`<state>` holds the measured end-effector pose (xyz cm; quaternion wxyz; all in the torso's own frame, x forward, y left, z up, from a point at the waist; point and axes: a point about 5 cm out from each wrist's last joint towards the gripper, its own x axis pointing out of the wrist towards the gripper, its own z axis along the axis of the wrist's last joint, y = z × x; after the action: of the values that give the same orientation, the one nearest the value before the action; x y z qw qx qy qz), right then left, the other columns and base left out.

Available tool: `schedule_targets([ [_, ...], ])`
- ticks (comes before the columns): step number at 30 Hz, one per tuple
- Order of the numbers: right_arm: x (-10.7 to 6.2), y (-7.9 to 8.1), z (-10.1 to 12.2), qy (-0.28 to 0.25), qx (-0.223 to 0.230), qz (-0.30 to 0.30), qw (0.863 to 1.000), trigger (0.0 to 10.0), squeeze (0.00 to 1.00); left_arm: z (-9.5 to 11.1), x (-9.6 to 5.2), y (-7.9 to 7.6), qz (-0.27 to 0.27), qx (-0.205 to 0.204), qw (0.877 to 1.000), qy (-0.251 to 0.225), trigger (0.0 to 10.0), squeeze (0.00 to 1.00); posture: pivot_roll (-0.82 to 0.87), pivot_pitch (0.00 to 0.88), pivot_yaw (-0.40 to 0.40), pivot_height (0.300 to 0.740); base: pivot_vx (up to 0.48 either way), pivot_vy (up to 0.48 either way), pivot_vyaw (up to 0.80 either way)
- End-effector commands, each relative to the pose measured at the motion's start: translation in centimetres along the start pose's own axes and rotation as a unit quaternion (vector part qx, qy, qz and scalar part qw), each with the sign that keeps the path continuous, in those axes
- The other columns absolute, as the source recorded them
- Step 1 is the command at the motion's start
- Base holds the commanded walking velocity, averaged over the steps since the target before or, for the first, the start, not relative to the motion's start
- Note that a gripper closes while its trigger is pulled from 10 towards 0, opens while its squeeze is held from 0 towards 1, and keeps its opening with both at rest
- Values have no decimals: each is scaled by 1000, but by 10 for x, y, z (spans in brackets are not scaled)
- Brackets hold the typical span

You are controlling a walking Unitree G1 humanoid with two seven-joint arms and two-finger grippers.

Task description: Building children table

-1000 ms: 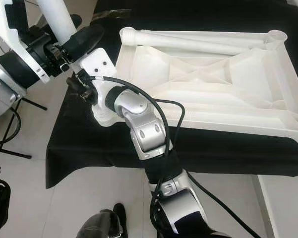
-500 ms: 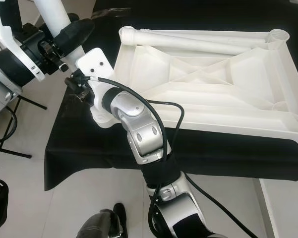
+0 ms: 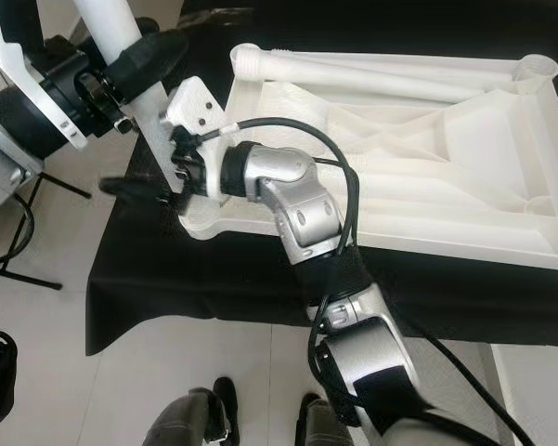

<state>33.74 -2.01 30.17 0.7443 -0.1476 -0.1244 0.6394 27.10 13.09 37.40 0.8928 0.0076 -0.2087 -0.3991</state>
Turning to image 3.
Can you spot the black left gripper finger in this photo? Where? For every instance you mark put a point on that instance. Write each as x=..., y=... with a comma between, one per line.
x=149, y=60

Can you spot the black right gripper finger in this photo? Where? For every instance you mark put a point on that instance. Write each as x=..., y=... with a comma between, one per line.
x=135, y=189

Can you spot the white plastic table leg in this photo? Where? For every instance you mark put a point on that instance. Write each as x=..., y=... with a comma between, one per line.
x=371, y=79
x=121, y=28

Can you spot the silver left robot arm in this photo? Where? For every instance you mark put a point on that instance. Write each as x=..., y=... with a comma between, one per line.
x=5, y=177

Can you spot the black tablecloth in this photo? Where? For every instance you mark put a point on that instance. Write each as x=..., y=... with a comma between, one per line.
x=158, y=279

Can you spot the black folding chair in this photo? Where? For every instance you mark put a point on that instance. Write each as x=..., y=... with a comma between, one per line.
x=28, y=223

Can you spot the white plastic table top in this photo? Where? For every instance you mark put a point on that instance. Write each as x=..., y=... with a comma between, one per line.
x=455, y=158

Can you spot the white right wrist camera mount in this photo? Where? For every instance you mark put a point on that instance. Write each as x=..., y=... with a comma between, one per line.
x=195, y=102

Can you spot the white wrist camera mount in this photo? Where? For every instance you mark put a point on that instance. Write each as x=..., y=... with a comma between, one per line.
x=5, y=46
x=195, y=102

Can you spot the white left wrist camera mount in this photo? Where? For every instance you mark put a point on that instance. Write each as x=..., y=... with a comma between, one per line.
x=5, y=46

